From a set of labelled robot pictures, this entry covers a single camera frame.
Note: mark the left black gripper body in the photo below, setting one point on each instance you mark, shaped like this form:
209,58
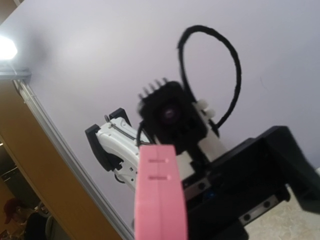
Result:
233,191

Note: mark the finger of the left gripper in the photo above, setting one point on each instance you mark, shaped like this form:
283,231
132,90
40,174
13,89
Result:
300,175

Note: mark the pink square adapter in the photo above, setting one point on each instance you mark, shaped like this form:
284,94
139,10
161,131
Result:
159,207

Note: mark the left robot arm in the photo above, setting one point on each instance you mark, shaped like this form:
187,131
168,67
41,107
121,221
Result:
116,147

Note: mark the person with red cap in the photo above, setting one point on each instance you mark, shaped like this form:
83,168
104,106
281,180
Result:
35,224

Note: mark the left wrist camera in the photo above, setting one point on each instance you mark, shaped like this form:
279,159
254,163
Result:
169,115

